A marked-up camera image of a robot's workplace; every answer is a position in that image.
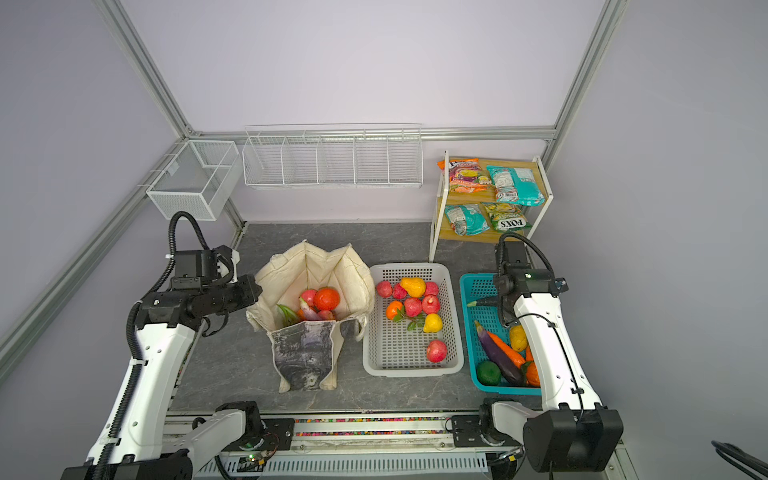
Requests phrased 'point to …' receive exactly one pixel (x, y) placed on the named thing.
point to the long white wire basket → (333, 156)
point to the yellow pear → (414, 286)
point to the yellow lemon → (433, 323)
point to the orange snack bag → (466, 175)
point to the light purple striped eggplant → (309, 313)
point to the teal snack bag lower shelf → (467, 219)
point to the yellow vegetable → (518, 338)
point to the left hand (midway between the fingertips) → (261, 292)
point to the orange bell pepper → (532, 376)
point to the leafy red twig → (417, 319)
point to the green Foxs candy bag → (507, 217)
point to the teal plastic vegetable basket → (474, 286)
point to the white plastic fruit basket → (450, 331)
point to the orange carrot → (508, 351)
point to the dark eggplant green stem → (483, 302)
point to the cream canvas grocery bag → (308, 353)
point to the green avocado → (488, 373)
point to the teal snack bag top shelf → (514, 186)
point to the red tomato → (326, 299)
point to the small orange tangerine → (391, 310)
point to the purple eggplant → (511, 370)
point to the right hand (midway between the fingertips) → (511, 294)
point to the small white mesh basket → (198, 180)
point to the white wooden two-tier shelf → (482, 199)
